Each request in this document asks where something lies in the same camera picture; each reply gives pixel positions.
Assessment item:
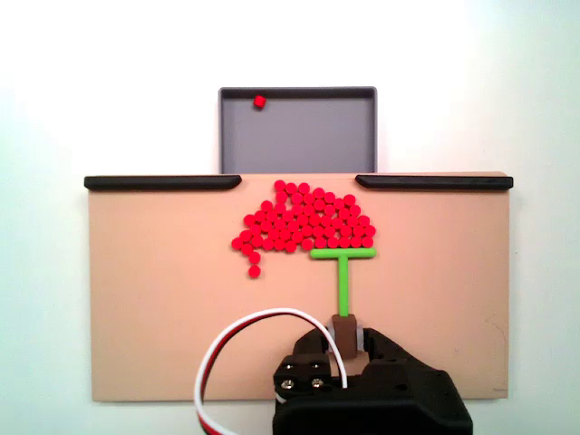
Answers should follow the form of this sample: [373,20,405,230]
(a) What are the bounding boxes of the green T pusher brown handle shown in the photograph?
[310,247,378,363]

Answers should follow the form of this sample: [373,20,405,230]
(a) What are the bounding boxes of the black rail strip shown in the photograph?
[354,174,515,190]
[83,175,243,191]

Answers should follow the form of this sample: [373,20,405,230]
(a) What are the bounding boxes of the red white black servo cable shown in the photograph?
[193,307,351,435]

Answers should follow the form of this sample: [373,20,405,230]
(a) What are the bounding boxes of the beige board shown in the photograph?
[85,170,511,402]

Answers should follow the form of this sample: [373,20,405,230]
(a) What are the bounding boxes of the red granule pile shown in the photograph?
[229,179,377,254]

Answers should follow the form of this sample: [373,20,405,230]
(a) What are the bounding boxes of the grey container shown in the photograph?
[217,85,379,175]

